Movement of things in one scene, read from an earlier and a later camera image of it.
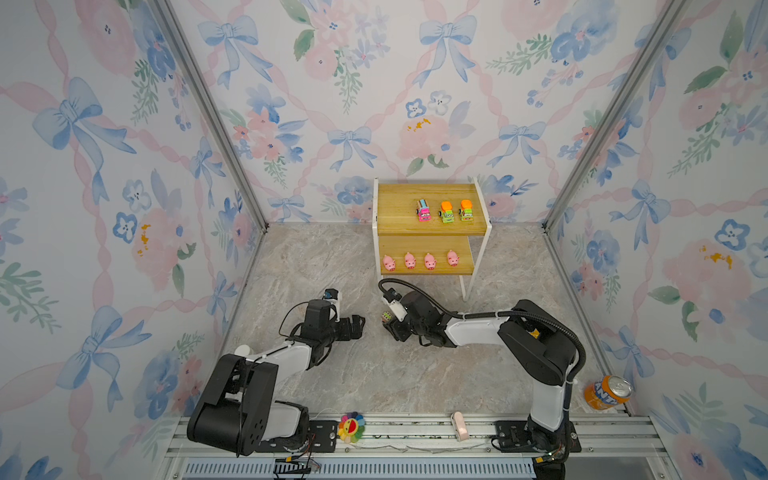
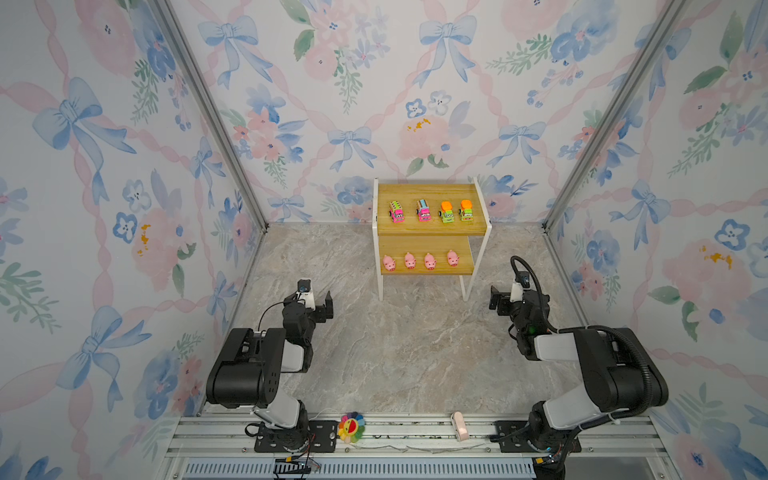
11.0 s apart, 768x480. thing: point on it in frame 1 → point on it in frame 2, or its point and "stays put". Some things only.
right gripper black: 394,328 → 504,299
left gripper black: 346,333 → 323,312
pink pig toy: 389,263 stays put
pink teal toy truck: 423,211 stays put
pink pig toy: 453,259 stays put
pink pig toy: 410,261 stays put
